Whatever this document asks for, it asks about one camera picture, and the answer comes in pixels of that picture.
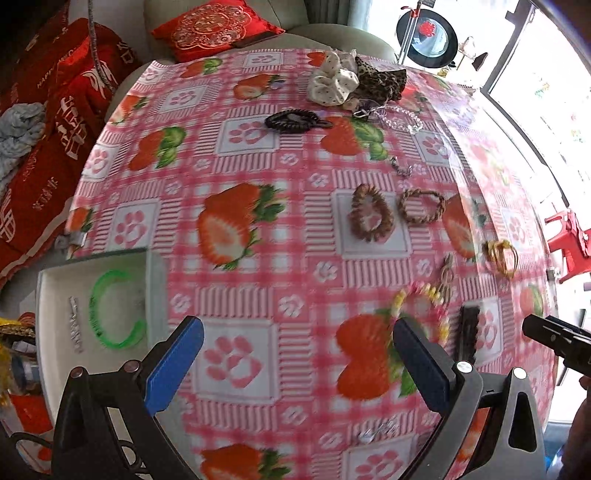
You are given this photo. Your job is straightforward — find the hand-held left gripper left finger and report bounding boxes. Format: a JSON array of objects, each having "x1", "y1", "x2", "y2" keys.
[{"x1": 53, "y1": 316, "x2": 205, "y2": 480}]

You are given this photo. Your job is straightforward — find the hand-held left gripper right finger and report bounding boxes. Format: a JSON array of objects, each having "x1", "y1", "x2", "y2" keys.
[{"x1": 392, "y1": 316, "x2": 548, "y2": 480}]

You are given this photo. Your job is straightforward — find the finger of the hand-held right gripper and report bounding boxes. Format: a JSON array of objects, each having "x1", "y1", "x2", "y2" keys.
[{"x1": 523, "y1": 314, "x2": 591, "y2": 370}]

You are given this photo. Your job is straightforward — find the pastel bead bracelet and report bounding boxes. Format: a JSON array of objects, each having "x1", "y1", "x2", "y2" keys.
[{"x1": 390, "y1": 282, "x2": 451, "y2": 345}]

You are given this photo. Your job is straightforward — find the yellow hair ties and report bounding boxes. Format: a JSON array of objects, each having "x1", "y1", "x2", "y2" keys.
[{"x1": 482, "y1": 239, "x2": 519, "y2": 279}]

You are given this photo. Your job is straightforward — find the white rectangular tray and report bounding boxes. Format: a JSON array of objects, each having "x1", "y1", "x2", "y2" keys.
[{"x1": 36, "y1": 248, "x2": 168, "y2": 395}]

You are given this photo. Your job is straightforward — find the braided rope bracelet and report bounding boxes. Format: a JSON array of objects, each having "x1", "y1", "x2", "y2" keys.
[{"x1": 397, "y1": 188, "x2": 445, "y2": 225}]

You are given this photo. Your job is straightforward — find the brown bead bracelet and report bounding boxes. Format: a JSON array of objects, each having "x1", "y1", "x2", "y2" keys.
[{"x1": 349, "y1": 184, "x2": 393, "y2": 242}]

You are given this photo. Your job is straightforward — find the black hair clip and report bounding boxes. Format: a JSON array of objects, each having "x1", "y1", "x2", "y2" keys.
[{"x1": 457, "y1": 304, "x2": 481, "y2": 366}]

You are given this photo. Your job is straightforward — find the small silver clip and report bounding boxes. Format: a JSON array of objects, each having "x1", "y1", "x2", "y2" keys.
[{"x1": 357, "y1": 419, "x2": 399, "y2": 445}]

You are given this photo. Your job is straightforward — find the green bangle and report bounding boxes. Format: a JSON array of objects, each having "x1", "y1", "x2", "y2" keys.
[{"x1": 89, "y1": 270, "x2": 148, "y2": 350}]

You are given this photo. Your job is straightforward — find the beige rubber band bunch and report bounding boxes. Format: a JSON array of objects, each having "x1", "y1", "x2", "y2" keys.
[{"x1": 438, "y1": 252, "x2": 456, "y2": 306}]

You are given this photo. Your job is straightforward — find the red plastic stool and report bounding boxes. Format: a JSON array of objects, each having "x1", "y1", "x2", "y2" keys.
[{"x1": 543, "y1": 209, "x2": 591, "y2": 283}]

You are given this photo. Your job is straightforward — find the pink strawberry print tablecloth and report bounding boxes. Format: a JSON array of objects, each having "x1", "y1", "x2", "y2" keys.
[{"x1": 65, "y1": 46, "x2": 561, "y2": 480}]

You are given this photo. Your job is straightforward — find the metal tablecloth clip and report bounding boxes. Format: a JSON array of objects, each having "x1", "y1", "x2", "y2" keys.
[{"x1": 57, "y1": 233, "x2": 89, "y2": 253}]

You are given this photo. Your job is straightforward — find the yellow patterned object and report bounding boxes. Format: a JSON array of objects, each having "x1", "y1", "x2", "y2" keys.
[{"x1": 0, "y1": 314, "x2": 38, "y2": 403}]

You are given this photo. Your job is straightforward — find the window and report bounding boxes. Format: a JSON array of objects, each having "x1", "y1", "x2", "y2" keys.
[{"x1": 480, "y1": 0, "x2": 591, "y2": 210}]

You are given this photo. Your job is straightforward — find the black hair claw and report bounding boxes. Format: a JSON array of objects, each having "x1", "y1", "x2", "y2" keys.
[{"x1": 265, "y1": 109, "x2": 334, "y2": 135}]

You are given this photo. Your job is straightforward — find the red printed blanket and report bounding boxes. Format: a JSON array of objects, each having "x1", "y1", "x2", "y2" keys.
[{"x1": 0, "y1": 17, "x2": 140, "y2": 280}]

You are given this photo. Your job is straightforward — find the grey knitted cloth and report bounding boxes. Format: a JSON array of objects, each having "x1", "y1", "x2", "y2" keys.
[{"x1": 0, "y1": 103, "x2": 48, "y2": 182}]

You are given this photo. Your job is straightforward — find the leopard print scrunchie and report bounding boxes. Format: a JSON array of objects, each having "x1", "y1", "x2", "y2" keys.
[{"x1": 355, "y1": 56, "x2": 408, "y2": 105}]

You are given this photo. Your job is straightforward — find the white polka dot scrunchie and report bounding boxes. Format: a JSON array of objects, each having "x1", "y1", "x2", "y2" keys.
[{"x1": 308, "y1": 52, "x2": 362, "y2": 107}]

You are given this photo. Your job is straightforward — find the black round mirror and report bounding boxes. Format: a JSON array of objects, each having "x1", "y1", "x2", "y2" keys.
[{"x1": 396, "y1": 8, "x2": 459, "y2": 68}]

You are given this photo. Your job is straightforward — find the red embroidered cushion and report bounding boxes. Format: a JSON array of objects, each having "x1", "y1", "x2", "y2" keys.
[{"x1": 151, "y1": 0, "x2": 286, "y2": 64}]

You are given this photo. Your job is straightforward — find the beige sofa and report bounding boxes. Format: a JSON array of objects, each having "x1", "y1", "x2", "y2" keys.
[{"x1": 105, "y1": 0, "x2": 399, "y2": 125}]

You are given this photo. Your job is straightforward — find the silver twisted bracelet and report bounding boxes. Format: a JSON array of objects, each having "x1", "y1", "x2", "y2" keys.
[{"x1": 68, "y1": 295, "x2": 85, "y2": 354}]

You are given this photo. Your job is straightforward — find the black cable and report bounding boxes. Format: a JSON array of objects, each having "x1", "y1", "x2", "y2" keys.
[{"x1": 10, "y1": 431, "x2": 145, "y2": 480}]

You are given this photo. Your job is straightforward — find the clear bead bracelet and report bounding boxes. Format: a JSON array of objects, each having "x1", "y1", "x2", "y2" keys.
[{"x1": 368, "y1": 104, "x2": 424, "y2": 135}]

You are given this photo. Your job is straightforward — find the grey braided cord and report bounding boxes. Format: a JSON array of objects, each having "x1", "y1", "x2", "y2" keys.
[{"x1": 87, "y1": 0, "x2": 119, "y2": 94}]

